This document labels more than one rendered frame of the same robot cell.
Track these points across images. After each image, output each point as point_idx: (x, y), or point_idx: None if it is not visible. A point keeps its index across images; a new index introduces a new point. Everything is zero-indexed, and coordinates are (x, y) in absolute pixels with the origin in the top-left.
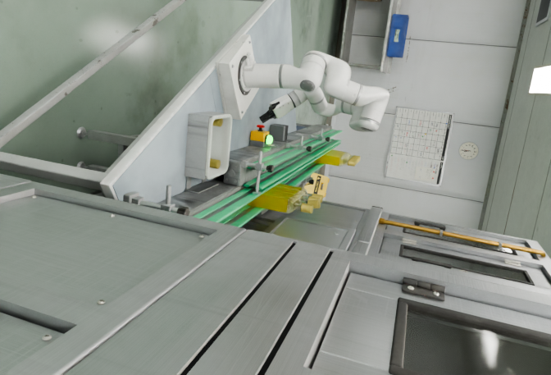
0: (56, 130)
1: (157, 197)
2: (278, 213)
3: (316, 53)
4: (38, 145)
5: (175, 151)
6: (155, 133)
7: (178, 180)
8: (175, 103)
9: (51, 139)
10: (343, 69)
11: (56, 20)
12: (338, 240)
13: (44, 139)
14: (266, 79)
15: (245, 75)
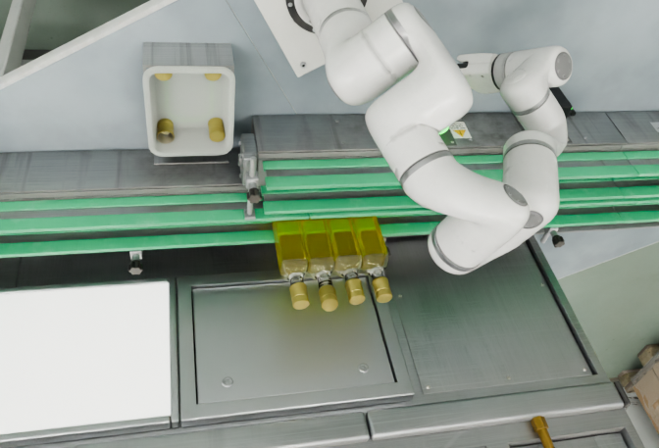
0: None
1: (75, 143)
2: (412, 253)
3: (394, 20)
4: None
5: (111, 92)
6: (44, 62)
7: (131, 131)
8: (116, 21)
9: None
10: (420, 93)
11: None
12: (333, 380)
13: None
14: (313, 26)
15: None
